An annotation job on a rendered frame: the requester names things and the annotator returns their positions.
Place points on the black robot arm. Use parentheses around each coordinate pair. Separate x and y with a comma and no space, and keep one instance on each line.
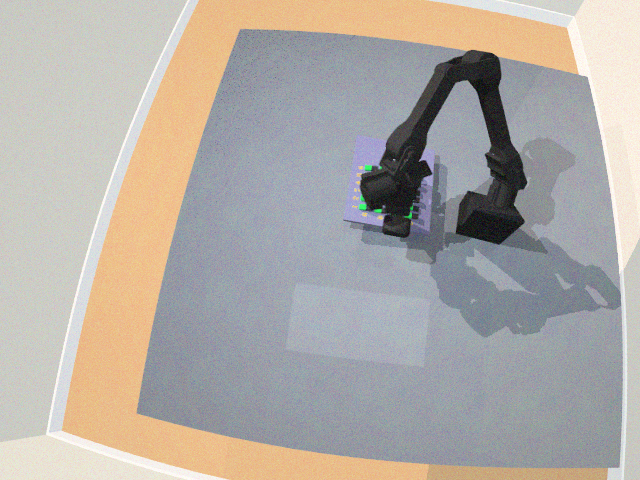
(407,143)

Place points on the lavender panel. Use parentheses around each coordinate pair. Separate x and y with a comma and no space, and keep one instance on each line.
(367,156)

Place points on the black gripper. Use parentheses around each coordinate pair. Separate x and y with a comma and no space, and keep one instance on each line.
(397,225)

